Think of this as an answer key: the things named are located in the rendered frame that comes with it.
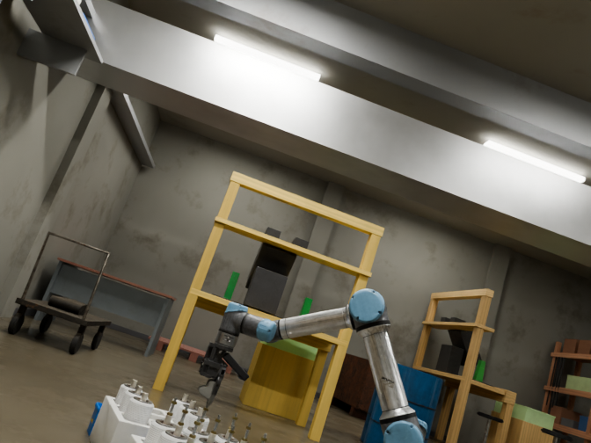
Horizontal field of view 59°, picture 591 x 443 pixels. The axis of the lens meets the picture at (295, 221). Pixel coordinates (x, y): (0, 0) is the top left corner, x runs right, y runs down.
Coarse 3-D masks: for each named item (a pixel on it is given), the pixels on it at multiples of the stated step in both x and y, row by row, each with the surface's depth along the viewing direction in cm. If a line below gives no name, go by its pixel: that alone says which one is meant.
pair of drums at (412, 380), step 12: (408, 372) 442; (420, 372) 442; (408, 384) 439; (420, 384) 438; (432, 384) 441; (372, 396) 514; (408, 396) 436; (420, 396) 436; (432, 396) 441; (372, 408) 503; (420, 408) 435; (432, 408) 441; (372, 420) 449; (432, 420) 444; (372, 432) 442
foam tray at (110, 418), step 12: (108, 396) 221; (108, 408) 209; (156, 408) 231; (96, 420) 219; (108, 420) 201; (120, 420) 189; (96, 432) 211; (108, 432) 194; (120, 432) 188; (132, 432) 190; (144, 432) 192
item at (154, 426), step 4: (152, 424) 171; (156, 424) 170; (152, 428) 170; (156, 428) 169; (160, 428) 169; (164, 428) 169; (168, 428) 170; (172, 428) 171; (148, 432) 171; (152, 432) 169; (156, 432) 169; (160, 432) 168; (148, 436) 170; (152, 436) 169; (156, 436) 168; (144, 440) 171; (148, 440) 169; (152, 440) 168; (156, 440) 168
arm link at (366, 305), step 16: (352, 304) 172; (368, 304) 170; (384, 304) 171; (368, 320) 168; (384, 320) 170; (368, 336) 170; (384, 336) 169; (368, 352) 169; (384, 352) 167; (384, 368) 165; (384, 384) 164; (400, 384) 165; (384, 400) 163; (400, 400) 162; (384, 416) 161; (400, 416) 159; (416, 416) 162; (384, 432) 158; (400, 432) 156; (416, 432) 155
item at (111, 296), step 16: (64, 272) 600; (80, 272) 603; (96, 272) 599; (48, 288) 591; (64, 288) 597; (80, 288) 600; (112, 288) 605; (128, 288) 608; (144, 288) 603; (96, 304) 599; (112, 304) 602; (128, 304) 604; (144, 304) 607; (160, 304) 609; (144, 320) 604; (160, 320) 602
